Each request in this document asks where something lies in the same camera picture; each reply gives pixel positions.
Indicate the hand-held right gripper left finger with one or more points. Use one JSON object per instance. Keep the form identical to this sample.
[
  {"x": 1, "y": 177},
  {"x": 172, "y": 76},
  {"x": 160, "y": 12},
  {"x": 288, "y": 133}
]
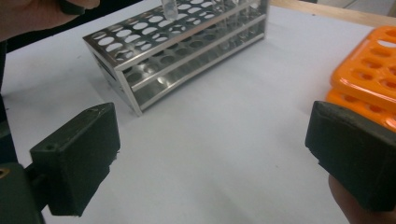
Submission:
[{"x": 77, "y": 161}]

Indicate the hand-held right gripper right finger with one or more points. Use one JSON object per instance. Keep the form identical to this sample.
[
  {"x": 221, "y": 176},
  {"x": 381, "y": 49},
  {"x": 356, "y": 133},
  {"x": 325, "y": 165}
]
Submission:
[{"x": 358, "y": 155}]

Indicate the orange plastic tube rack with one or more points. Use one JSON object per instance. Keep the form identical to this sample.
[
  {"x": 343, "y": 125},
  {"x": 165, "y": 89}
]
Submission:
[{"x": 367, "y": 68}]

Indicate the orange-capped plastic tube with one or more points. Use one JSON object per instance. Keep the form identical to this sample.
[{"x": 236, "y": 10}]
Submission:
[{"x": 170, "y": 8}]

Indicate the metal test tube rack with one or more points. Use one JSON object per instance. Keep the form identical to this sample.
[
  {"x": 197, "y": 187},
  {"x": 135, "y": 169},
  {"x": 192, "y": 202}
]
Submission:
[{"x": 162, "y": 53}]

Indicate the wooden table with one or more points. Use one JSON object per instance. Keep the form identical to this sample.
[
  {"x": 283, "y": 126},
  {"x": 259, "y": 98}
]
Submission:
[{"x": 327, "y": 12}]

